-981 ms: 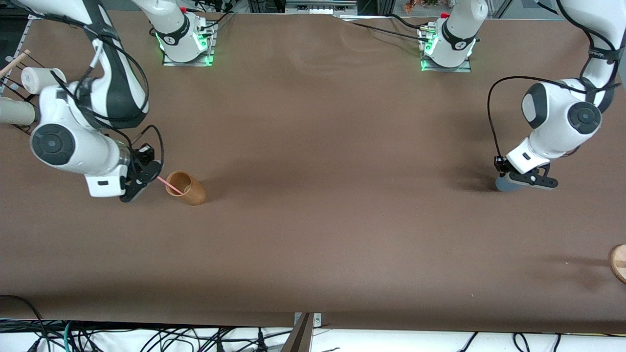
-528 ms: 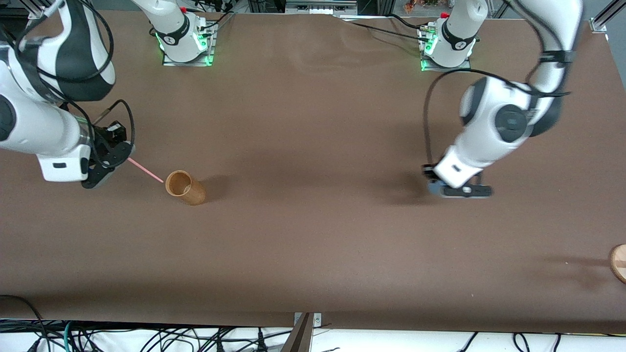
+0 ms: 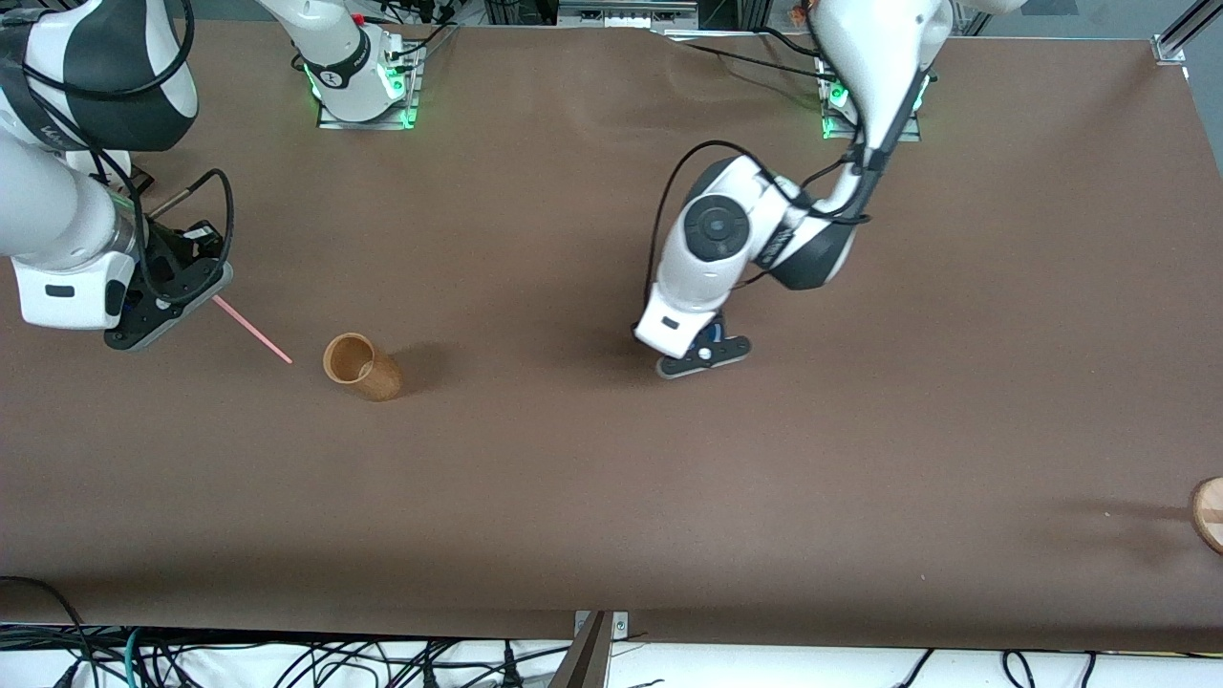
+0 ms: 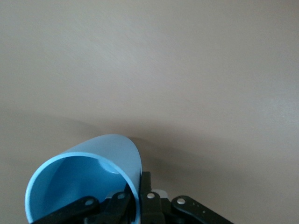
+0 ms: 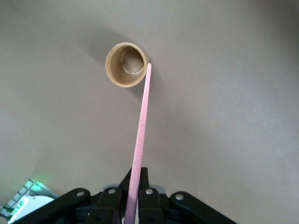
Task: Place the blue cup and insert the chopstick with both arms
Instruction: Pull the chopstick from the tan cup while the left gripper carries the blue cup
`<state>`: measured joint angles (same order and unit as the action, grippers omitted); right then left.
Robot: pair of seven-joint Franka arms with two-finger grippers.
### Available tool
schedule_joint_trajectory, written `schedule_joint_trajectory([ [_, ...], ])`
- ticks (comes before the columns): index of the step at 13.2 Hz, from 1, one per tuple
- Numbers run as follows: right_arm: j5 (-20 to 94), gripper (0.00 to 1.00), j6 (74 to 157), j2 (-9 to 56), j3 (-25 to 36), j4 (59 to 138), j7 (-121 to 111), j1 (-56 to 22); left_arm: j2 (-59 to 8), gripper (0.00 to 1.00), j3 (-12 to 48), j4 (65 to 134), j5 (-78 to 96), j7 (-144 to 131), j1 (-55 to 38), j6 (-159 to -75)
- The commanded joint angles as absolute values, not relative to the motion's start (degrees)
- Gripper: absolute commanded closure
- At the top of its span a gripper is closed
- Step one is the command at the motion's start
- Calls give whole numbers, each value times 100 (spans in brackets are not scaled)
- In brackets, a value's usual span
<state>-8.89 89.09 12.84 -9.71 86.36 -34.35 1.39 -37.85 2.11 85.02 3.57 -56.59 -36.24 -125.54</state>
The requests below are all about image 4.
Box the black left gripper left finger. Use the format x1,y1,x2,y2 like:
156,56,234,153
30,183,138,224

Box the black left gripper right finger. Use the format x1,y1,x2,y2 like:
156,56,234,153
139,172,234,224

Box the blue plastic cup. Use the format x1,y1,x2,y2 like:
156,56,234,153
24,133,143,224

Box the brown table cover sheet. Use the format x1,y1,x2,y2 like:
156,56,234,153
0,0,299,224

